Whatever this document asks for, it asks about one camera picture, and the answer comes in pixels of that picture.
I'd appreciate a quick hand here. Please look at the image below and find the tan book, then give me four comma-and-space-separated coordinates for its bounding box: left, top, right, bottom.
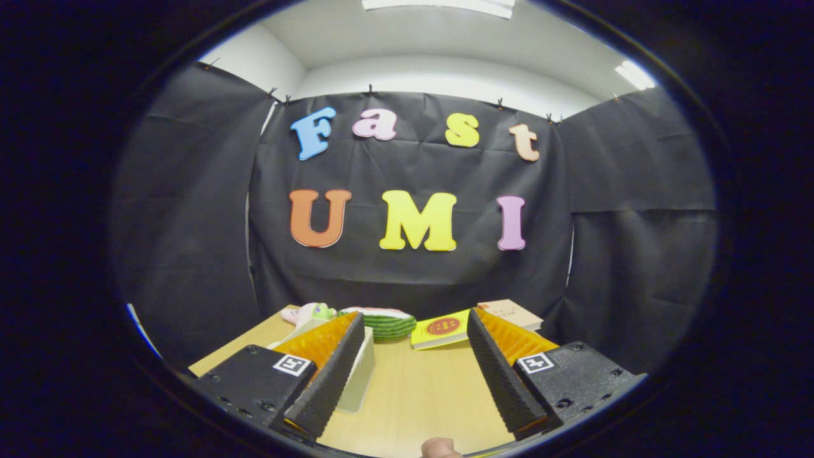
477, 299, 544, 333

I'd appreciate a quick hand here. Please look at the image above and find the watermelon slice plush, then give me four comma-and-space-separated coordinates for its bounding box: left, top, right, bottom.
337, 307, 417, 341

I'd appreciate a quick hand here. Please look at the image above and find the pink plush toy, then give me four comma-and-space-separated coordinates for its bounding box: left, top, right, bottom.
280, 302, 338, 326

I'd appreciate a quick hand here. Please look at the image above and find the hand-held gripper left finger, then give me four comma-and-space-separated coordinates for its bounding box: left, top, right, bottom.
190, 311, 366, 441

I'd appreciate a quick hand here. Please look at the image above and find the yellow book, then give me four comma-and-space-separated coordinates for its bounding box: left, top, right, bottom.
411, 309, 473, 350

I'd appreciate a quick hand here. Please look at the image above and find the long ceiling light panel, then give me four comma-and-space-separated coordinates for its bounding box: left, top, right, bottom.
361, 0, 514, 18

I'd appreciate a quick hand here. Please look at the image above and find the beige fabric storage box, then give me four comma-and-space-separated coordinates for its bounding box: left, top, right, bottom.
270, 317, 376, 413

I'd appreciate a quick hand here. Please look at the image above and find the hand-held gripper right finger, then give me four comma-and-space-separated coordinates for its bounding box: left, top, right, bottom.
467, 308, 647, 441

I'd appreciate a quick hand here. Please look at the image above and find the black backdrop cloth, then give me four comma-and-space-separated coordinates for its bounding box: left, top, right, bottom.
111, 62, 719, 373

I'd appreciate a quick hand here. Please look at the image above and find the small ceiling light panel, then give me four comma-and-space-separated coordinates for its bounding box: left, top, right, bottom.
614, 60, 656, 90

